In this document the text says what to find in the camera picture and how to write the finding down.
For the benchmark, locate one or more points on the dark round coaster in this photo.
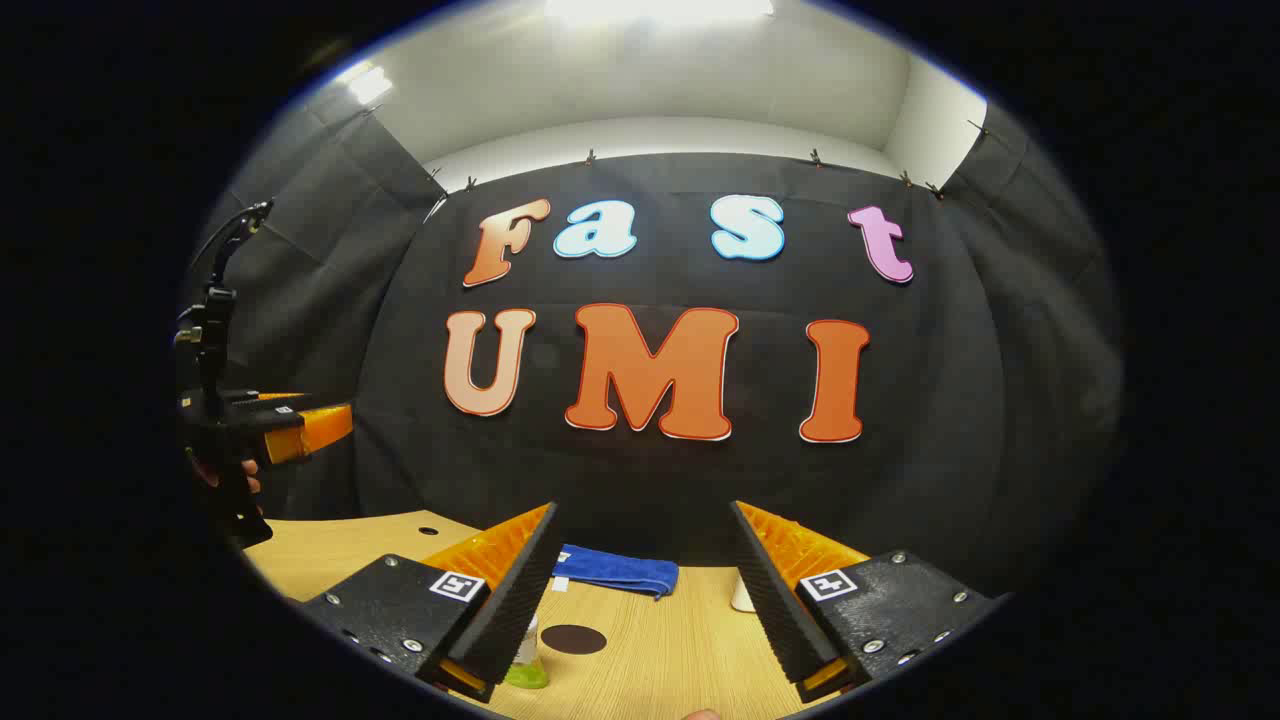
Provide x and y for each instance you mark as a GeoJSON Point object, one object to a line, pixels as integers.
{"type": "Point", "coordinates": [573, 640]}

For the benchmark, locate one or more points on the ceiling light panel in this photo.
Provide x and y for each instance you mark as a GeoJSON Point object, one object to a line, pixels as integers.
{"type": "Point", "coordinates": [370, 85]}
{"type": "Point", "coordinates": [660, 8]}

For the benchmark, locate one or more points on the blue folded towel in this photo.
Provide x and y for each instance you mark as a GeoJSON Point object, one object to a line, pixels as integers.
{"type": "Point", "coordinates": [615, 570]}

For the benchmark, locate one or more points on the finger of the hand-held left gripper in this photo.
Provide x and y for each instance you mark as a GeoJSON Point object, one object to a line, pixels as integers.
{"type": "Point", "coordinates": [270, 420]}
{"type": "Point", "coordinates": [262, 398]}

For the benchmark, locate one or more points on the white green water bottle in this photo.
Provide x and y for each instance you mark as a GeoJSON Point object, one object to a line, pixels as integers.
{"type": "Point", "coordinates": [527, 672]}

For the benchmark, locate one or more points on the black backdrop cloth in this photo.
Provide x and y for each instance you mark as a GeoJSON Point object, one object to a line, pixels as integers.
{"type": "Point", "coordinates": [700, 480]}

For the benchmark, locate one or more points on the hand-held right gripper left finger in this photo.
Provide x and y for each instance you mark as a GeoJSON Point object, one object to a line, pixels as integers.
{"type": "Point", "coordinates": [520, 600]}

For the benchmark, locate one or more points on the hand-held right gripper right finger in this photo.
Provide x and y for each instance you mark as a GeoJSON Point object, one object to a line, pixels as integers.
{"type": "Point", "coordinates": [775, 610]}

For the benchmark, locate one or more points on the white toaster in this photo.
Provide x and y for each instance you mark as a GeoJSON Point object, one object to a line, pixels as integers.
{"type": "Point", "coordinates": [741, 592]}

